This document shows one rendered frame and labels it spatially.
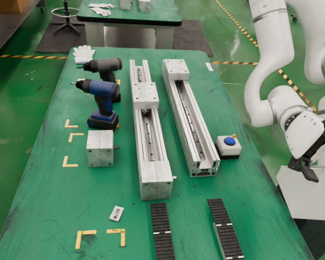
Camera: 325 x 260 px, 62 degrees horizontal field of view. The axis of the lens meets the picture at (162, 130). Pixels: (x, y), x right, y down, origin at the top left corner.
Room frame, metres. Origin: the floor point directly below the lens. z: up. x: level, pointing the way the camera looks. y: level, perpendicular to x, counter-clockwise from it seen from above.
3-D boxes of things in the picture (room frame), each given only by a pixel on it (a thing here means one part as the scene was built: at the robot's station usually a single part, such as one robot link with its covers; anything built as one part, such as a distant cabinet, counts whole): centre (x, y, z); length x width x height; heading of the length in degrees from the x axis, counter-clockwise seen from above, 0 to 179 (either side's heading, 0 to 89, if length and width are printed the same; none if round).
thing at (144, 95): (1.04, 0.10, 0.87); 0.16 x 0.11 x 0.07; 12
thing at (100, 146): (0.73, 0.21, 0.83); 0.11 x 0.10 x 0.10; 101
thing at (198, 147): (1.08, -0.09, 0.82); 0.80 x 0.10 x 0.09; 12
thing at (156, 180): (0.60, -0.01, 0.83); 0.12 x 0.09 x 0.10; 102
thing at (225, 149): (0.83, -0.26, 0.81); 0.10 x 0.08 x 0.06; 102
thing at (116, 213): (0.49, 0.12, 0.78); 0.05 x 0.03 x 0.01; 169
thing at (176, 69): (1.32, -0.04, 0.87); 0.16 x 0.11 x 0.07; 12
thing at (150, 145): (1.04, 0.10, 0.82); 0.80 x 0.10 x 0.09; 12
